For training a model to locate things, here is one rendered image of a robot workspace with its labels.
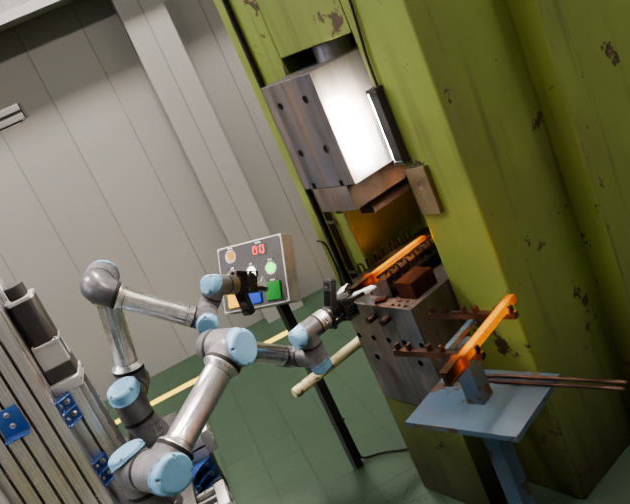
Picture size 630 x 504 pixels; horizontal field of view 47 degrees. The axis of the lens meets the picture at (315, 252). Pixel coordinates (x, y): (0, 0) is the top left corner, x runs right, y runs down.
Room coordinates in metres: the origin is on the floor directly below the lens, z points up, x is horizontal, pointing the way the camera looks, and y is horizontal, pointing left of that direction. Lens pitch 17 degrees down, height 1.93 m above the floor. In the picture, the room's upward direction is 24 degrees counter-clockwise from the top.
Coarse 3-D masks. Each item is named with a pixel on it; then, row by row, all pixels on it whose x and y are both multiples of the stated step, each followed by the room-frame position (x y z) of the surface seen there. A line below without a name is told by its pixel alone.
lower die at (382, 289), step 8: (416, 232) 2.77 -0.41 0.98; (424, 232) 2.70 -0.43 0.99; (408, 240) 2.72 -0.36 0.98; (432, 240) 2.57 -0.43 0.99; (400, 248) 2.65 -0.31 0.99; (424, 248) 2.53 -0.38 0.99; (384, 256) 2.66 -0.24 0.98; (408, 256) 2.52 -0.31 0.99; (376, 264) 2.62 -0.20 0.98; (392, 264) 2.49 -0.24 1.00; (400, 264) 2.48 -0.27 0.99; (432, 264) 2.52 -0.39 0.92; (368, 272) 2.54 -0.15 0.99; (392, 272) 2.44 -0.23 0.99; (352, 280) 2.57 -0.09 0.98; (376, 280) 2.45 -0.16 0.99; (384, 280) 2.41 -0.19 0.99; (376, 288) 2.46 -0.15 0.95; (384, 288) 2.42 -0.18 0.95; (392, 296) 2.40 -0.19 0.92
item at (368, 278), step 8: (416, 240) 2.60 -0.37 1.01; (408, 248) 2.56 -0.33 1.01; (392, 256) 2.55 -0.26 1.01; (400, 256) 2.53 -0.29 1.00; (384, 264) 2.50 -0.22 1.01; (376, 272) 2.46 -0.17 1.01; (360, 280) 2.44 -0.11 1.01; (368, 280) 2.45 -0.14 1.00; (352, 288) 2.40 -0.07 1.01; (360, 288) 2.42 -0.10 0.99
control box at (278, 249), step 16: (256, 240) 2.88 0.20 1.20; (272, 240) 2.83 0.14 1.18; (288, 240) 2.84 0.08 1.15; (224, 256) 2.96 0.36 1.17; (240, 256) 2.91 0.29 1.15; (256, 256) 2.86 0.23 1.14; (272, 256) 2.81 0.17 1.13; (288, 256) 2.80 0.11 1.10; (224, 272) 2.94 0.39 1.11; (288, 272) 2.76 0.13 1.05; (288, 288) 2.72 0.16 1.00; (224, 304) 2.90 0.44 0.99; (256, 304) 2.79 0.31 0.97; (272, 304) 2.74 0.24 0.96
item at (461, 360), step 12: (504, 300) 1.96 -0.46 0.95; (516, 300) 1.96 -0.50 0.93; (492, 312) 1.92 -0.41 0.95; (504, 312) 1.91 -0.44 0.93; (492, 324) 1.86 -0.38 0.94; (480, 336) 1.81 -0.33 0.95; (468, 348) 1.78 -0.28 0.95; (456, 360) 1.73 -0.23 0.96; (468, 360) 1.74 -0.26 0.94; (444, 372) 1.69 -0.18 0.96; (456, 372) 1.72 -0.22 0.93; (444, 384) 1.70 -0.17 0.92
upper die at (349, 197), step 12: (384, 168) 2.50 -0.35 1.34; (396, 168) 2.53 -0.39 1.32; (372, 180) 2.46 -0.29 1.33; (384, 180) 2.49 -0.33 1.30; (396, 180) 2.52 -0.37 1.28; (324, 192) 2.52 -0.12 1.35; (336, 192) 2.46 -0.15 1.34; (348, 192) 2.40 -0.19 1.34; (360, 192) 2.43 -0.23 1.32; (372, 192) 2.45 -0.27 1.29; (324, 204) 2.54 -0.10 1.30; (336, 204) 2.48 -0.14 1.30; (348, 204) 2.43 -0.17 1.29; (360, 204) 2.41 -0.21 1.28
